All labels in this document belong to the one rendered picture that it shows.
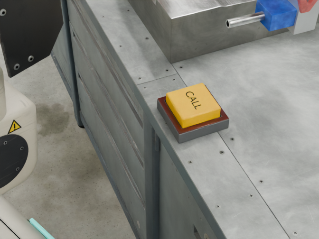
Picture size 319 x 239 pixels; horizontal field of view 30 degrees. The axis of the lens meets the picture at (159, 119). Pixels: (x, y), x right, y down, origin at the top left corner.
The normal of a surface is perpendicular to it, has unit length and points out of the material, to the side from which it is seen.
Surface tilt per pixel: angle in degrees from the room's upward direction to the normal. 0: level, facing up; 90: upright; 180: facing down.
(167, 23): 90
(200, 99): 0
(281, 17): 90
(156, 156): 90
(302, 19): 90
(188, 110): 0
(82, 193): 0
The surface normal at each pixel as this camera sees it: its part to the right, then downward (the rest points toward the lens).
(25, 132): 0.72, 0.50
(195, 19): 0.39, 0.66
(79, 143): 0.00, -0.70
